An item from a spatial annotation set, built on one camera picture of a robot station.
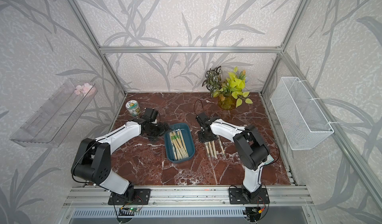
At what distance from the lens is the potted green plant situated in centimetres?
93

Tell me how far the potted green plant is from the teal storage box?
0.31 m

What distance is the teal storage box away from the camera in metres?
0.88
